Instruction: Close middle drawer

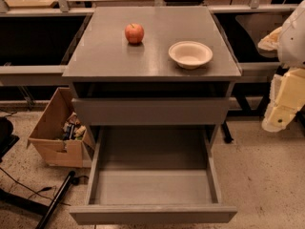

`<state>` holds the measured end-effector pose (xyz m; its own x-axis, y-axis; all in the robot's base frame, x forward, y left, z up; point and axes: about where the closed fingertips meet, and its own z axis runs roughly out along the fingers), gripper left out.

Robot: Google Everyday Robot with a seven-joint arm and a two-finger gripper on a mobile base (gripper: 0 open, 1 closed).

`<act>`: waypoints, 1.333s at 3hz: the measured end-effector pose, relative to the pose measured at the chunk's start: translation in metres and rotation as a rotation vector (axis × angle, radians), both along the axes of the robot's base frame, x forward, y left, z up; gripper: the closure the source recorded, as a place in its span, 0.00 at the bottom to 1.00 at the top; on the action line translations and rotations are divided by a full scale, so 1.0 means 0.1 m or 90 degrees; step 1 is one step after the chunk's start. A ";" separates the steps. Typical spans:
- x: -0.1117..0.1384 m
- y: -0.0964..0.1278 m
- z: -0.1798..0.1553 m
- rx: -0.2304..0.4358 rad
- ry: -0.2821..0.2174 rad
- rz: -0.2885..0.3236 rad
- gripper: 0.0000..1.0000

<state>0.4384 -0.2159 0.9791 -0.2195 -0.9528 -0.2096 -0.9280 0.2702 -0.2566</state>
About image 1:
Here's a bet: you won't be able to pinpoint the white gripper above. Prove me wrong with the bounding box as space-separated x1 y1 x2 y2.
257 27 305 133

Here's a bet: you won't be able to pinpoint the grey drawer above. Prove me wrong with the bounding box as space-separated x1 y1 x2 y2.
72 98 229 126
70 126 236 225

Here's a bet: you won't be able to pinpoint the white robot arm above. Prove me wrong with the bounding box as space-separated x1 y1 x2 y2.
258 1 305 133

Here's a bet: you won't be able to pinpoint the grey drawer cabinet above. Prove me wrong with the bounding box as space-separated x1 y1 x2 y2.
63 7 241 144

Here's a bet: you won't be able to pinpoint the grey top drawer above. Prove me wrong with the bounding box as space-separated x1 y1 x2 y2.
72 98 229 126

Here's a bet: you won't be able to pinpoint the white paper bowl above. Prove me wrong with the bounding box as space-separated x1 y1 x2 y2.
168 41 214 70

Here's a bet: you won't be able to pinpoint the red apple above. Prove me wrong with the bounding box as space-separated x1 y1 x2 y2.
125 23 144 44

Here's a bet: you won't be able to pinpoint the clutter items in box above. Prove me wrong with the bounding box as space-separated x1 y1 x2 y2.
62 112 86 140

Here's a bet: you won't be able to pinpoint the cardboard box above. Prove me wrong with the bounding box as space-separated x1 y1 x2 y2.
29 88 94 168

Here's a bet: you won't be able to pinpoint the black stand leg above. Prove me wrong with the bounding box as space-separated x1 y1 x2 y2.
35 171 75 229

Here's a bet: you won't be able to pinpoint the black chair base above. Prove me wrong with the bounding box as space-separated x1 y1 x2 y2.
0 117 19 162

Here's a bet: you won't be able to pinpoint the grey left workbench frame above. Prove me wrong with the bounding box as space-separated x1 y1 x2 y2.
0 8 94 86

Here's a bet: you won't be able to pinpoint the black floor cable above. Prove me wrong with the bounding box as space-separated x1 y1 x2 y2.
0 166 71 207

